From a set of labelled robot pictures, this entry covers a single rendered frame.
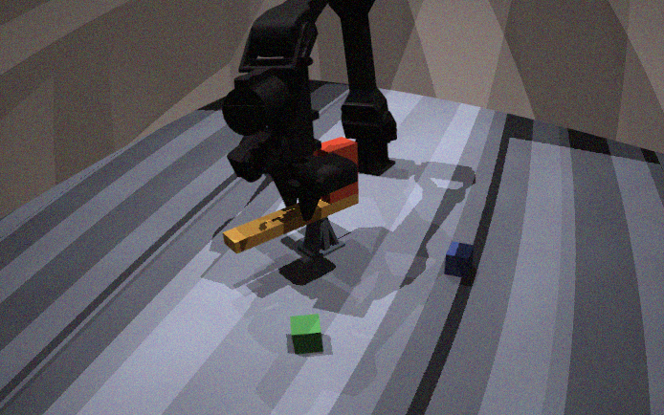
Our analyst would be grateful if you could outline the blue cube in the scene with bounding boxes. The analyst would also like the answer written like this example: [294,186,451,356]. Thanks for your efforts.
[444,241,474,278]

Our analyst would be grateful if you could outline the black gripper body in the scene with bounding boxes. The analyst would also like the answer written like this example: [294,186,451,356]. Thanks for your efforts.
[267,105,358,196]

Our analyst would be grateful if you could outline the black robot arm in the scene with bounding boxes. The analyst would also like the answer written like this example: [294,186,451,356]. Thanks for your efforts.
[222,0,397,183]

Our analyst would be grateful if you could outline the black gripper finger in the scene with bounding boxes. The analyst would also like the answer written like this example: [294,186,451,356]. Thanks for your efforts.
[267,164,299,207]
[285,177,321,222]

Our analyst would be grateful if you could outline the wooden bar with red block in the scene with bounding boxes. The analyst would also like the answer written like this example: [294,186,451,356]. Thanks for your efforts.
[223,137,359,253]

